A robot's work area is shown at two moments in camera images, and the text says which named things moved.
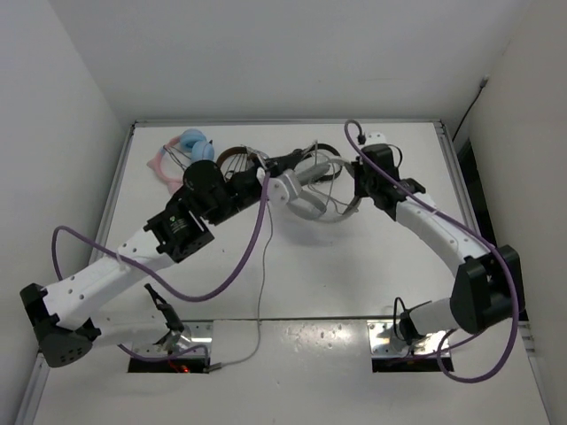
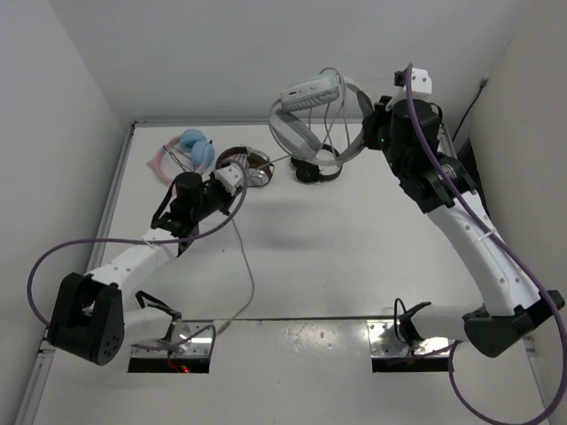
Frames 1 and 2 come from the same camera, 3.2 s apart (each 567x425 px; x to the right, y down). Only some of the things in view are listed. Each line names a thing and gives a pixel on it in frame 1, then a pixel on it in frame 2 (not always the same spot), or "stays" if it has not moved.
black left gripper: x=286 y=160 -> x=229 y=198
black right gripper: x=358 y=164 -> x=372 y=121
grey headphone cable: x=213 y=368 -> x=251 y=252
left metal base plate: x=195 y=333 stays
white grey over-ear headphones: x=358 y=193 -> x=328 y=117
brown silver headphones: x=236 y=159 stays
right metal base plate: x=385 y=343 stays
